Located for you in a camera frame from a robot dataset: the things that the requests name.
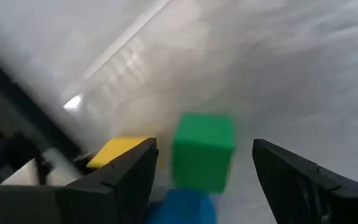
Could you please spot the glossy white table sheet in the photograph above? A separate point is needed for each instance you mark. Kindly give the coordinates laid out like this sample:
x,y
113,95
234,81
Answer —
x,y
228,62

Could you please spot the blue cube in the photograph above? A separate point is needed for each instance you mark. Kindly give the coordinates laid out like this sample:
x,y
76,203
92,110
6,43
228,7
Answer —
x,y
182,208

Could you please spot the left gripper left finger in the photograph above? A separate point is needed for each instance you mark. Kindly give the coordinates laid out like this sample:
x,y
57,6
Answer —
x,y
120,193

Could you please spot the green cube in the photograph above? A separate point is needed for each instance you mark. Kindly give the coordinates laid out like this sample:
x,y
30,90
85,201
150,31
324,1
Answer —
x,y
202,152

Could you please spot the yellow cube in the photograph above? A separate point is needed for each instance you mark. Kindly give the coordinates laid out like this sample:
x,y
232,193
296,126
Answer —
x,y
117,149

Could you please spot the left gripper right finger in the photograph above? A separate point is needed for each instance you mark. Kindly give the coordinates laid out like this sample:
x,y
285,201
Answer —
x,y
291,186

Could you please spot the black aluminium table frame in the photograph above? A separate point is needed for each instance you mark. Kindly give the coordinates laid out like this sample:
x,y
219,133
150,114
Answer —
x,y
11,97

